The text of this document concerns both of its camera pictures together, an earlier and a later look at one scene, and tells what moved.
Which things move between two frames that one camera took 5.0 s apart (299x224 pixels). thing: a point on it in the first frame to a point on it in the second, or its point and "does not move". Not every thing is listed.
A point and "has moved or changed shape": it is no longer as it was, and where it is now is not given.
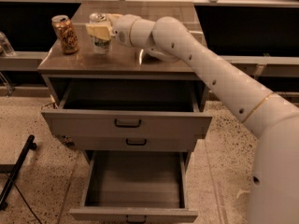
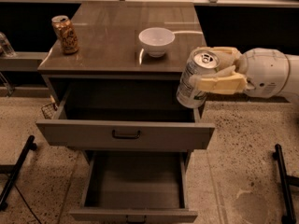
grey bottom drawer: [135, 187] does not move
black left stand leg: [15, 169] does not move
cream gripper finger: [113, 17] to [228, 56]
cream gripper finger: [100, 30] to [222, 80]
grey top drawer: [129, 109] has moved or changed shape
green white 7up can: [100, 46] to [198, 62]
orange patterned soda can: [66, 34] does not move
